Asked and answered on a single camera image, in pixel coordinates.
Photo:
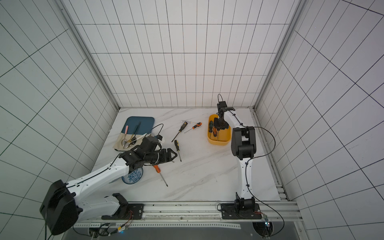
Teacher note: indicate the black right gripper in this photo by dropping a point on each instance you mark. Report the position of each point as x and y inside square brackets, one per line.
[221, 124]

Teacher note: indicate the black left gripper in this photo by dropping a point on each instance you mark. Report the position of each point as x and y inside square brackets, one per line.
[168, 158]

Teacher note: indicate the green black screwdriver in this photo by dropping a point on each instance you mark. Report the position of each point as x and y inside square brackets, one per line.
[211, 125]

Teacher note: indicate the black yellow screwdriver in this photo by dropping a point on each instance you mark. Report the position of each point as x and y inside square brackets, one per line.
[178, 149]

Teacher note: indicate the large orange black screwdriver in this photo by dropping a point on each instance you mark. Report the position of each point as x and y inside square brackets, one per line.
[158, 170]

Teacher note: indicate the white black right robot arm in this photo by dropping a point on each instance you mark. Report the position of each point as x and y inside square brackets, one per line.
[243, 147]

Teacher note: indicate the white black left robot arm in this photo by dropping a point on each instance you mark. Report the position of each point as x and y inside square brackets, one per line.
[66, 204]

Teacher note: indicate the yellow plastic storage box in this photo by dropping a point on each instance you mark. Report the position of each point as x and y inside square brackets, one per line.
[224, 136]

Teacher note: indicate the small orange black screwdriver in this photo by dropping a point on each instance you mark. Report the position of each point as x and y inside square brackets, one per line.
[194, 127]

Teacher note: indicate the long brown black screwdriver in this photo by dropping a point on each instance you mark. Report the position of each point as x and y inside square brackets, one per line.
[183, 126]

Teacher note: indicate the white chopstick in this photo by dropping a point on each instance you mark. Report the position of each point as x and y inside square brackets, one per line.
[139, 139]

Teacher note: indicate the dark teal tray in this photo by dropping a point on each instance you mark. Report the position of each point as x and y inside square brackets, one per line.
[147, 124]

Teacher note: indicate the black chopstick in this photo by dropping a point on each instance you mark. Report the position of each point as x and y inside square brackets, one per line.
[133, 138]

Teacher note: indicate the blue patterned plate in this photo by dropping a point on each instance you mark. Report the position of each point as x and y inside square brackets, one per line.
[133, 177]

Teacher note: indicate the metal spoon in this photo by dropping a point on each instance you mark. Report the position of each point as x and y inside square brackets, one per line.
[129, 142]

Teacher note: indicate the beige cloth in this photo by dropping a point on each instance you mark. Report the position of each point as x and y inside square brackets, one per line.
[118, 144]

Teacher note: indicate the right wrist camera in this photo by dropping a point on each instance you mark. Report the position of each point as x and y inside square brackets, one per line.
[222, 105]

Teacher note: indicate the pink handled spoon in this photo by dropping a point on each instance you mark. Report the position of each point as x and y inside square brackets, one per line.
[126, 130]

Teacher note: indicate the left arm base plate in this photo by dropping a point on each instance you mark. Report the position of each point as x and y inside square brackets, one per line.
[126, 212]

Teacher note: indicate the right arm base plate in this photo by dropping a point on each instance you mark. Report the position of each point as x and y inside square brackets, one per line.
[232, 212]

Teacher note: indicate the aluminium mounting rail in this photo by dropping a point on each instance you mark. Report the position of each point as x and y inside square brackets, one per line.
[195, 214]

